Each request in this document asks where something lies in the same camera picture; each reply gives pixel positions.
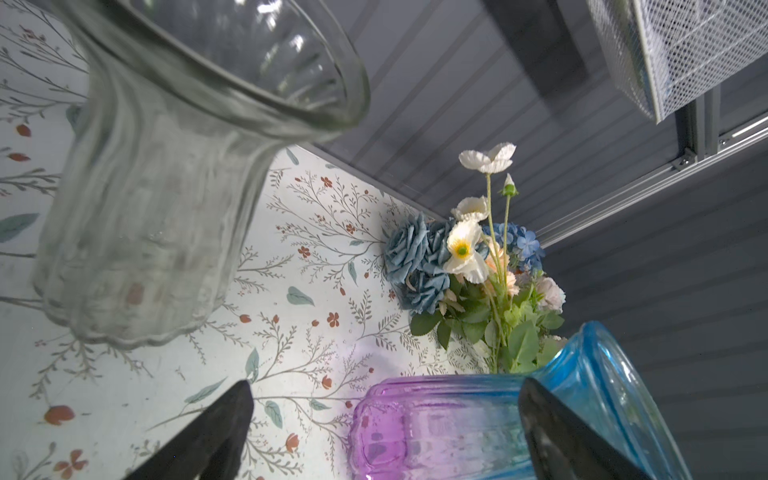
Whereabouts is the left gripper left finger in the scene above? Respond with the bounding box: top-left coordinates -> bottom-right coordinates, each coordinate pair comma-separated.
127,380 -> 254,480

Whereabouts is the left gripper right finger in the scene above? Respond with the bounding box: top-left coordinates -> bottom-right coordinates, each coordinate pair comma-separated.
518,378 -> 650,480

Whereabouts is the blue purple glass vase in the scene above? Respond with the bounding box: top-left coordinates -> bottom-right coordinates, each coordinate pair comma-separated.
349,322 -> 691,479

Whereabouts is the white poppy flower stem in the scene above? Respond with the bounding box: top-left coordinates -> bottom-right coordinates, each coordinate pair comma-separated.
443,142 -> 519,372

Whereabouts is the dusty blue rose bunch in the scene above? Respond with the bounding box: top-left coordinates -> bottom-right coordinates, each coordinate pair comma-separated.
384,213 -> 454,314

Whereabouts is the clear ribbed glass vase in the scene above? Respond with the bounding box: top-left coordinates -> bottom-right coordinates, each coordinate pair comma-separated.
33,1 -> 370,349

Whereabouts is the pink peach flower bunch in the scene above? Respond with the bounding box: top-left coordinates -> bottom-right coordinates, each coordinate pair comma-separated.
406,246 -> 565,374

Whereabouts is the floral patterned table mat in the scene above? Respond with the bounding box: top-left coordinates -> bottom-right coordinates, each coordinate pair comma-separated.
1,1 -> 480,479

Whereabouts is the blue hydrangea flower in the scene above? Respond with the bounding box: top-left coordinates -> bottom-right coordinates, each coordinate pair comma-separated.
493,223 -> 546,273

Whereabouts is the white wire mesh basket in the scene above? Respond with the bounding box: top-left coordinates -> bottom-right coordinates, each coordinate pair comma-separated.
587,0 -> 767,124

